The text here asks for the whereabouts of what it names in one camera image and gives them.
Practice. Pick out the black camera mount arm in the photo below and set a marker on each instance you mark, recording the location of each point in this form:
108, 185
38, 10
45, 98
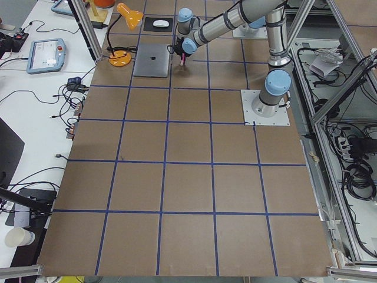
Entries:
24, 201

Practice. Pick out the blue teach pendant near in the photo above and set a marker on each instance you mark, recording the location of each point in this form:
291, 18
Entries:
46, 56

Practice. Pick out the blue teach pendant far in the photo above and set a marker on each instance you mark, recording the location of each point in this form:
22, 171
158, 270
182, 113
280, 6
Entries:
62, 7

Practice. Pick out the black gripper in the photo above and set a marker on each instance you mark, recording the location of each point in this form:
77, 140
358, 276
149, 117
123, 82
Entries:
179, 50

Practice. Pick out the pink marker pen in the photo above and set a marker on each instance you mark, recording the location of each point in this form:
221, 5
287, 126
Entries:
183, 59

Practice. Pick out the black monitor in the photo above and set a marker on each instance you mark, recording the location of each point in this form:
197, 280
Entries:
11, 148

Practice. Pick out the black mousepad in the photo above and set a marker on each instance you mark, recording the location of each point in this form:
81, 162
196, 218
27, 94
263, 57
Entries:
148, 25

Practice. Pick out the wooden stand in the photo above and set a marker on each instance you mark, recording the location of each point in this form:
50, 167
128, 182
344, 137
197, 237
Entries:
96, 14

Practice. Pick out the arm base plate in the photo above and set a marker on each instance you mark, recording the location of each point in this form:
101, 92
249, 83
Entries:
256, 113
260, 34

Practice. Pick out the white paper cup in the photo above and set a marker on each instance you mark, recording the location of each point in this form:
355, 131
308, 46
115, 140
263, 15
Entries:
19, 237

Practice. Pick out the black power adapter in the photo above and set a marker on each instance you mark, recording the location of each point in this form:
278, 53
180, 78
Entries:
98, 25

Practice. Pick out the white computer mouse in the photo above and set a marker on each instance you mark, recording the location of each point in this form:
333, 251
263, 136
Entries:
160, 23

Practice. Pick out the aluminium frame post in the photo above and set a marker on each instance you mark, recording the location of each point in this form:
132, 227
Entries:
83, 21

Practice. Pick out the blue teach pendant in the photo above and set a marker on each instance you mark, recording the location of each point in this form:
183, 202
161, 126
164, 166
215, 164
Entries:
62, 7
46, 56

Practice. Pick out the orange cylinder container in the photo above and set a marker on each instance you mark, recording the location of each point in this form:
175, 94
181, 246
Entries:
104, 3

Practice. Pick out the grey closed laptop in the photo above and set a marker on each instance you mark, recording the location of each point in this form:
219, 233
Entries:
152, 60

